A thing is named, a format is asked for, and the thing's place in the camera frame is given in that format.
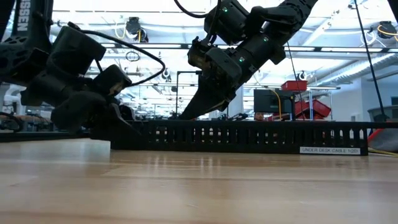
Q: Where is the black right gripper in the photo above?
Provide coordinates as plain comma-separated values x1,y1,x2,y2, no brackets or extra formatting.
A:
178,32,287,121

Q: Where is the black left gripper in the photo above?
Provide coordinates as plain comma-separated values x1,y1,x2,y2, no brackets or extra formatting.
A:
20,26,141,140

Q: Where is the black slotted cable tray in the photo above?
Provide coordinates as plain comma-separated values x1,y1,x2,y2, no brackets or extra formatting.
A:
110,119,369,156

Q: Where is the black monitor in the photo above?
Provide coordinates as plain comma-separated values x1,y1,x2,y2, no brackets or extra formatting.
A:
253,88,295,114

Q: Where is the small red storage bin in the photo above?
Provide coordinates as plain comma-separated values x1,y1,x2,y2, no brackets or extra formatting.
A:
280,80,308,92

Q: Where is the wooden background table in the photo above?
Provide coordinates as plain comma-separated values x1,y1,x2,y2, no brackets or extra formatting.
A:
0,111,32,132

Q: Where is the metal shelf rack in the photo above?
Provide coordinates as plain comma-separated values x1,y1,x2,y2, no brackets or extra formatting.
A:
292,86,342,122

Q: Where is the black background gantry frame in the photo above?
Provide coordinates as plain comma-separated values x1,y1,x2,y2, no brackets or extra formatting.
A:
175,69,203,121

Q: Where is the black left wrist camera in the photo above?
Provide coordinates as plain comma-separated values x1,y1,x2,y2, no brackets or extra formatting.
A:
92,64,133,98

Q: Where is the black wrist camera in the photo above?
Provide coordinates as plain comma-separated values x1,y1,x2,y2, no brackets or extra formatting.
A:
187,36,213,72
92,64,133,98

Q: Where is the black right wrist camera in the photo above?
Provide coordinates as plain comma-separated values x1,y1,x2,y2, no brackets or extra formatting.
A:
187,36,213,72

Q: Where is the black left camera cable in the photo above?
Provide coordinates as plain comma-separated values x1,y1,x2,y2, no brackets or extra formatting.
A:
67,21,167,87

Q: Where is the black hanging cable loop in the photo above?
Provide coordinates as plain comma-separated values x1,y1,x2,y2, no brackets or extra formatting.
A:
125,50,141,63

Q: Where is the yellow hanging cable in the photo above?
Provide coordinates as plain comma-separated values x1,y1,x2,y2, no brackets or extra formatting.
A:
269,88,282,121

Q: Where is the thin black slanted cable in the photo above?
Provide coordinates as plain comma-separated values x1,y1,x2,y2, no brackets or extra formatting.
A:
353,0,391,123

